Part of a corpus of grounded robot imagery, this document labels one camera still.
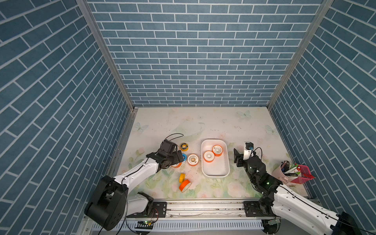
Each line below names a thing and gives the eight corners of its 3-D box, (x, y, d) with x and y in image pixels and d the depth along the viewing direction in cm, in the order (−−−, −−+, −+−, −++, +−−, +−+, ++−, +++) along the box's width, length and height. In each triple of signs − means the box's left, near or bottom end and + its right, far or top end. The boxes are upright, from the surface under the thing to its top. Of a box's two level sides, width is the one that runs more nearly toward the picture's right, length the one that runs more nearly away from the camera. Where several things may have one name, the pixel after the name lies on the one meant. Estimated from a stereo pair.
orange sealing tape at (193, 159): (187, 166, 90) (187, 163, 87) (187, 156, 94) (187, 153, 91) (198, 166, 90) (198, 164, 87) (198, 156, 94) (198, 153, 92)
